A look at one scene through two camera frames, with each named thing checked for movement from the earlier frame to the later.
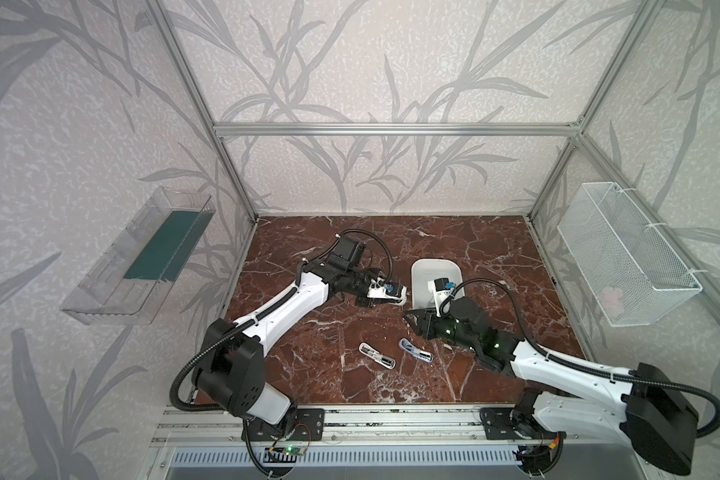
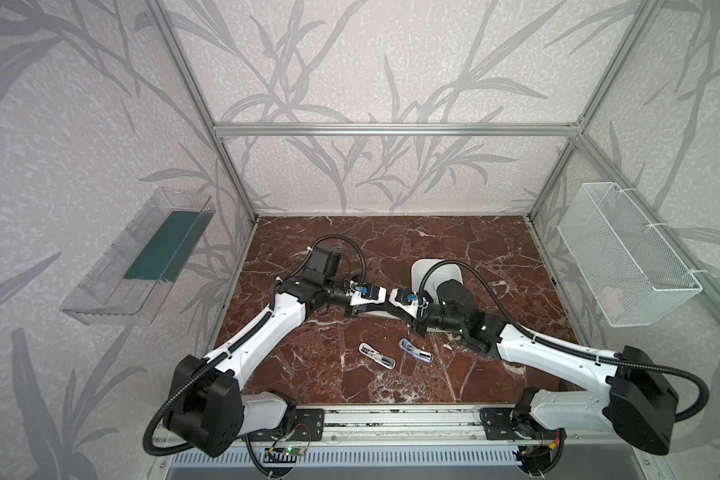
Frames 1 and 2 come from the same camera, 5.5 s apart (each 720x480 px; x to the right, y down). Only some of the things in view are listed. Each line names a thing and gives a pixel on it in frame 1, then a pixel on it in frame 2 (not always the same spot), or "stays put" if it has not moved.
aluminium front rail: (407, 424) stays put
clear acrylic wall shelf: (131, 280) stays put
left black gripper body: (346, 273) → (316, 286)
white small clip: (371, 353) stays put
